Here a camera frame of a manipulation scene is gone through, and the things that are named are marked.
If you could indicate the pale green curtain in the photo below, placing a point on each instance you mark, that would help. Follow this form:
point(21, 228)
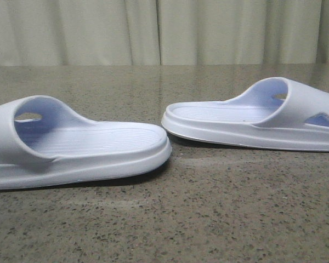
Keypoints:
point(43, 33)

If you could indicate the light blue slipper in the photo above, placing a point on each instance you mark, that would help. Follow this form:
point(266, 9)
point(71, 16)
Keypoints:
point(276, 113)
point(43, 142)

